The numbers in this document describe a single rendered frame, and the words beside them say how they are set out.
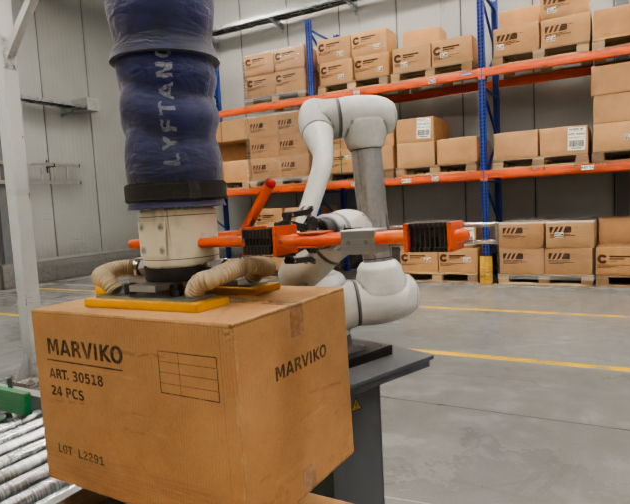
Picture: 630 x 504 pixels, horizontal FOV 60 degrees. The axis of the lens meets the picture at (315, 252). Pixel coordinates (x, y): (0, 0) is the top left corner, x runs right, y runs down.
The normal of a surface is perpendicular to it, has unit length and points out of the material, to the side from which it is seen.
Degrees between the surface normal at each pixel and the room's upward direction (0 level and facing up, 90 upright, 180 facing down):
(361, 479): 90
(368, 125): 93
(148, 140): 77
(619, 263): 91
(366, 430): 90
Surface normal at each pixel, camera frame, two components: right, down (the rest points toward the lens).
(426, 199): -0.48, 0.11
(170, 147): 0.33, -0.24
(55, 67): 0.88, 0.00
